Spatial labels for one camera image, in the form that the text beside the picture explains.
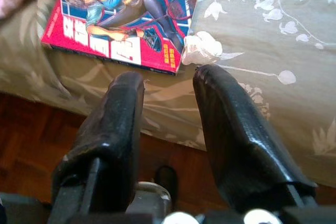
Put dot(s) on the black robot right foot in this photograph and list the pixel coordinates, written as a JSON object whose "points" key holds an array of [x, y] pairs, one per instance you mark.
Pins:
{"points": [[166, 179]]}

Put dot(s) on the olive floral bed sheet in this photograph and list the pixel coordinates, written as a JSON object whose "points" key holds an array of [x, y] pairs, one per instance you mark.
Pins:
{"points": [[262, 90]]}

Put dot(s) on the red and blue comic book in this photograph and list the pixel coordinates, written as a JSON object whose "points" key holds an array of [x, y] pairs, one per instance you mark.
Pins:
{"points": [[118, 11]]}

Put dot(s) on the silver robot right leg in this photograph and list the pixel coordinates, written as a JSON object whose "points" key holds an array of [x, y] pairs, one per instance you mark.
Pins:
{"points": [[149, 195]]}

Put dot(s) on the crumpled white tissue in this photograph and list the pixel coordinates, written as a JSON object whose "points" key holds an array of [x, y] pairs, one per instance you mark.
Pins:
{"points": [[199, 47]]}

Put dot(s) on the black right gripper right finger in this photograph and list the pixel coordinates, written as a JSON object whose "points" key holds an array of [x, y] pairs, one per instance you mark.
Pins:
{"points": [[236, 134]]}

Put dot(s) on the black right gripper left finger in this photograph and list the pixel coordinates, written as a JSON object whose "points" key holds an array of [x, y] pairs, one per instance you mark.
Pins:
{"points": [[110, 134]]}

